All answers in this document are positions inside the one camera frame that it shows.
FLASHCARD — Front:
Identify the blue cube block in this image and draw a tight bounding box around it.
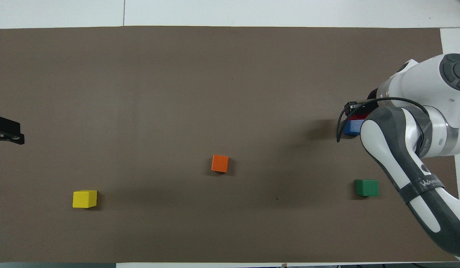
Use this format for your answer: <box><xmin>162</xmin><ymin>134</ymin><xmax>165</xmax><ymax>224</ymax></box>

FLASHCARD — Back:
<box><xmin>344</xmin><ymin>119</ymin><xmax>363</xmax><ymax>137</ymax></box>

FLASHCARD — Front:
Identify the orange cube block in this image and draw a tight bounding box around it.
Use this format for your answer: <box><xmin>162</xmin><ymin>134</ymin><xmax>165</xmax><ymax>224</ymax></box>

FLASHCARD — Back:
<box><xmin>211</xmin><ymin>155</ymin><xmax>229</xmax><ymax>173</ymax></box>

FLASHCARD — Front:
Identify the yellow cube block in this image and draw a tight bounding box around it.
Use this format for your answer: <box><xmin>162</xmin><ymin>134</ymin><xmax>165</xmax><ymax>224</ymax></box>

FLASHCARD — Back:
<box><xmin>72</xmin><ymin>190</ymin><xmax>98</xmax><ymax>209</ymax></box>

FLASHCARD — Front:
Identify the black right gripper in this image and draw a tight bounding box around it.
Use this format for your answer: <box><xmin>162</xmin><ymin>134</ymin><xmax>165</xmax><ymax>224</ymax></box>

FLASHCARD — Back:
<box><xmin>344</xmin><ymin>89</ymin><xmax>380</xmax><ymax>116</ymax></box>

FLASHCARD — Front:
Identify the green cube block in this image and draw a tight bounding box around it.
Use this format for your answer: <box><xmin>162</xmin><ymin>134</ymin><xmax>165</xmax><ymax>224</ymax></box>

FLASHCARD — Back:
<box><xmin>355</xmin><ymin>179</ymin><xmax>379</xmax><ymax>197</ymax></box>

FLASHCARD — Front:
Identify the brown table mat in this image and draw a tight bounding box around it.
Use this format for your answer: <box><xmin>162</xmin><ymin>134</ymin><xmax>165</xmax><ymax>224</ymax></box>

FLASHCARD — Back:
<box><xmin>0</xmin><ymin>25</ymin><xmax>460</xmax><ymax>264</ymax></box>

